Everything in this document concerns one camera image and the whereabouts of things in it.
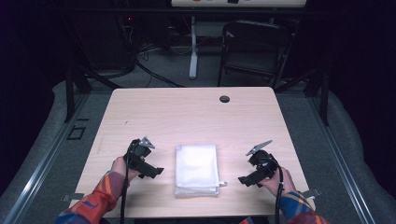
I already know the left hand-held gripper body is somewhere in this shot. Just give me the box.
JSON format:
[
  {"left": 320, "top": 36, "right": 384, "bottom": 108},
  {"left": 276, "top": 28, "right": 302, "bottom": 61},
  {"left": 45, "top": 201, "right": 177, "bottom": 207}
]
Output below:
[{"left": 124, "top": 136, "right": 156, "bottom": 171}]

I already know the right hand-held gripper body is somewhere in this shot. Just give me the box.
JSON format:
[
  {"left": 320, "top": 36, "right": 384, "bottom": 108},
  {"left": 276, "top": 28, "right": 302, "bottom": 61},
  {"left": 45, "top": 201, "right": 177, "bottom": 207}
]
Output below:
[{"left": 245, "top": 139, "right": 279, "bottom": 180}]

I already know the white mesh laundry bag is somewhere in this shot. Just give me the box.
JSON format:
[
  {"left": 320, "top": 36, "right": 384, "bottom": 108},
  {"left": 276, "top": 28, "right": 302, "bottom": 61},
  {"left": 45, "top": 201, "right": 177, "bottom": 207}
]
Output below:
[{"left": 174, "top": 143, "right": 228, "bottom": 199}]

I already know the person's left hand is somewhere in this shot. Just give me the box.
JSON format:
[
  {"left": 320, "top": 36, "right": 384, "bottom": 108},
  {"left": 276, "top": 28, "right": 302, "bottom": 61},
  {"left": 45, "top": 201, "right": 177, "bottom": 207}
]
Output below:
[{"left": 110, "top": 156, "right": 141, "bottom": 183}]

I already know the person's right hand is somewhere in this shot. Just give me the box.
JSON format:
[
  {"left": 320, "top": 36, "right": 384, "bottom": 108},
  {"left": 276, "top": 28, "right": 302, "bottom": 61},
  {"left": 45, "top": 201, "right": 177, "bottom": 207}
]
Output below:
[{"left": 260, "top": 166, "right": 297, "bottom": 199}]

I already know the grey metal tab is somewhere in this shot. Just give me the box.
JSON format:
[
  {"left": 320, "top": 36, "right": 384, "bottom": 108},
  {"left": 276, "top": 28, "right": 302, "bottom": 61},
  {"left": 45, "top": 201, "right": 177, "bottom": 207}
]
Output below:
[
  {"left": 302, "top": 188, "right": 322, "bottom": 200},
  {"left": 61, "top": 192, "right": 85, "bottom": 203}
]

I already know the black metal stand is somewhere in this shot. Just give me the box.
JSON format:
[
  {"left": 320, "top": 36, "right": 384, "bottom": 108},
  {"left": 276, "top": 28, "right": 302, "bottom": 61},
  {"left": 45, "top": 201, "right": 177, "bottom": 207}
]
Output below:
[
  {"left": 273, "top": 66, "right": 332, "bottom": 127},
  {"left": 63, "top": 62, "right": 123, "bottom": 124}
]

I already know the white table leg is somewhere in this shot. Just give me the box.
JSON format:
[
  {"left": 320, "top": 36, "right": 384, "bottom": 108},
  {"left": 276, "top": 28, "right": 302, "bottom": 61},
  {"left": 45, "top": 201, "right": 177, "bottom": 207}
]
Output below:
[{"left": 188, "top": 15, "right": 200, "bottom": 80}]

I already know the black folding chair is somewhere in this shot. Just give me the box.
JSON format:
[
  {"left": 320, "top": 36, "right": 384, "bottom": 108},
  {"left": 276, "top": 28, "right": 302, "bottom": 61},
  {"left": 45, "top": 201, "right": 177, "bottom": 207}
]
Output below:
[{"left": 217, "top": 19, "right": 295, "bottom": 90}]

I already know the dark cabinet with red light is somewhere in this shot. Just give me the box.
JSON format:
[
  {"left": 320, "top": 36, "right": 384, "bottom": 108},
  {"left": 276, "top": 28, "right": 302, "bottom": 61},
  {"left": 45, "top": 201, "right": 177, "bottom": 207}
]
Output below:
[{"left": 74, "top": 12, "right": 138, "bottom": 71}]

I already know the right hand-held gripper black cable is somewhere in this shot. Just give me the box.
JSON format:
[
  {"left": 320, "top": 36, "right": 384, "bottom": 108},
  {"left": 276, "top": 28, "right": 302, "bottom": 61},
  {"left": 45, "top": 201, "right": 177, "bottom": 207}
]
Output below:
[{"left": 274, "top": 166, "right": 285, "bottom": 224}]

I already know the aluminium floor rail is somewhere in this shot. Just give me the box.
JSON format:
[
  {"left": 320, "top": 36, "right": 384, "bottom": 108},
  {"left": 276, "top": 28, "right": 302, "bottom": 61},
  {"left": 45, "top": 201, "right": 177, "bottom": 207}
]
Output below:
[
  {"left": 305, "top": 92, "right": 376, "bottom": 224},
  {"left": 2, "top": 92, "right": 91, "bottom": 224}
]

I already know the black floor cable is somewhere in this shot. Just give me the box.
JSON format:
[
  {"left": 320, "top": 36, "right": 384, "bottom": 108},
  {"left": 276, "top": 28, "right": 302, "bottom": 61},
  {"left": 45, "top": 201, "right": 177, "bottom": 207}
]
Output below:
[{"left": 134, "top": 60, "right": 185, "bottom": 89}]

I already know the bundle of floor cables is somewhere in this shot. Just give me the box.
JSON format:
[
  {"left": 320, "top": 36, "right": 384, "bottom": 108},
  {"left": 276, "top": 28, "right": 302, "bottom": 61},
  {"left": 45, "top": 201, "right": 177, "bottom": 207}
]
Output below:
[{"left": 135, "top": 42, "right": 163, "bottom": 63}]

